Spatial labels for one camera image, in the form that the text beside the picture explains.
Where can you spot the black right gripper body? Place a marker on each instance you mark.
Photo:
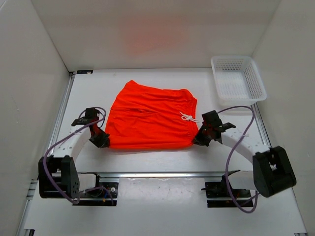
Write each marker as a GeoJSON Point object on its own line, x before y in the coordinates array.
{"type": "Point", "coordinates": [206, 130]}

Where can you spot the white plastic mesh basket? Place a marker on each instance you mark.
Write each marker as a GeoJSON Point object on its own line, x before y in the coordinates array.
{"type": "Point", "coordinates": [237, 80]}

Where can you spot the left side aluminium rail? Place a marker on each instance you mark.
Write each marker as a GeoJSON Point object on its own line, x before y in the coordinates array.
{"type": "Point", "coordinates": [57, 95]}

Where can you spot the right side aluminium rail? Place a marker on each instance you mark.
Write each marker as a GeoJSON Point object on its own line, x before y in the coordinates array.
{"type": "Point", "coordinates": [263, 127]}

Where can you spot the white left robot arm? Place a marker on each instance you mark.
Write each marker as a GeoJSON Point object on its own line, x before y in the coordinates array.
{"type": "Point", "coordinates": [57, 174]}

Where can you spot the black corner bracket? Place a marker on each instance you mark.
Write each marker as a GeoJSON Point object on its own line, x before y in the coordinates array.
{"type": "Point", "coordinates": [84, 72]}

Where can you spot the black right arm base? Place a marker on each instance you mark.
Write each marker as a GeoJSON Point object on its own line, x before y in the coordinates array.
{"type": "Point", "coordinates": [218, 196]}

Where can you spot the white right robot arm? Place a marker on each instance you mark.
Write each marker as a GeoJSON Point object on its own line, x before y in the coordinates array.
{"type": "Point", "coordinates": [271, 171]}

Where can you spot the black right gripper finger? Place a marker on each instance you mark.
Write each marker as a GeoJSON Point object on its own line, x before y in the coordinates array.
{"type": "Point", "coordinates": [204, 140]}
{"type": "Point", "coordinates": [201, 131]}

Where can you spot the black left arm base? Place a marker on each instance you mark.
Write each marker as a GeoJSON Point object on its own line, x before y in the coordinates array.
{"type": "Point", "coordinates": [102, 192]}

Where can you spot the orange shorts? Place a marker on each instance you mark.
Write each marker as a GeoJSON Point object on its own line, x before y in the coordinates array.
{"type": "Point", "coordinates": [147, 118]}

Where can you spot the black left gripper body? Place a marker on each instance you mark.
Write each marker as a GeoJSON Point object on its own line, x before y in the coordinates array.
{"type": "Point", "coordinates": [99, 131]}

